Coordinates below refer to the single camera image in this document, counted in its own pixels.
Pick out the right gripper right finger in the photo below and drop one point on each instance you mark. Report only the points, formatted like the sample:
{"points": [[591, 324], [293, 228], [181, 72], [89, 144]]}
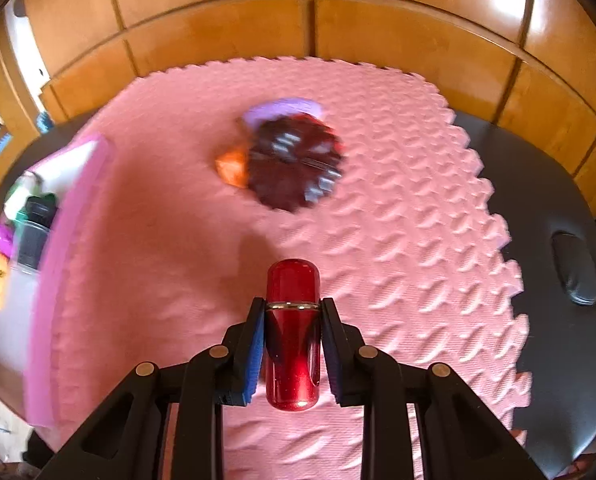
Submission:
{"points": [[404, 406]]}

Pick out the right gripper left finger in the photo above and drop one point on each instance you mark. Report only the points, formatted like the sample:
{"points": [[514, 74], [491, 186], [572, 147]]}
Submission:
{"points": [[168, 416]]}

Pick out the red metallic capsule tube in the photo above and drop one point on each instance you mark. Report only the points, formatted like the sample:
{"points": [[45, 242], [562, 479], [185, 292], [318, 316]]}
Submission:
{"points": [[293, 333]]}

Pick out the black-lid clear jar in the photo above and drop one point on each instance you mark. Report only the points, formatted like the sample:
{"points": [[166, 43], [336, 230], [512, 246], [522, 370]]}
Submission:
{"points": [[29, 243]]}

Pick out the magenta perforated silicone cap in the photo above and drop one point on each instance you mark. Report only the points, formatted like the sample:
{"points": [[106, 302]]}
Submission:
{"points": [[6, 240]]}

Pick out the teal plastic spool toy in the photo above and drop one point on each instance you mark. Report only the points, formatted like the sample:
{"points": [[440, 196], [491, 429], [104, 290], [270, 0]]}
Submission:
{"points": [[39, 209]]}

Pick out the white green plastic device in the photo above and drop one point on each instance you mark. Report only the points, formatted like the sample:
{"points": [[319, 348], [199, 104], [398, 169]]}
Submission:
{"points": [[28, 184]]}

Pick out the orange cube chain toy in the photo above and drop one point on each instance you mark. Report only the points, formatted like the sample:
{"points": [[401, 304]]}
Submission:
{"points": [[232, 167]]}

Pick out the dark brown shell dish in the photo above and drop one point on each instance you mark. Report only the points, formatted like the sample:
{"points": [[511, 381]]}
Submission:
{"points": [[293, 162]]}

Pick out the lilac egg-shaped case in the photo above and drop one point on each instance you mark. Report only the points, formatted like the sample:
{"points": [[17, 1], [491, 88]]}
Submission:
{"points": [[272, 110]]}

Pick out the pink white tray box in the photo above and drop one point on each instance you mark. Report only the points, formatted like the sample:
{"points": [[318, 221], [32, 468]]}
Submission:
{"points": [[31, 296]]}

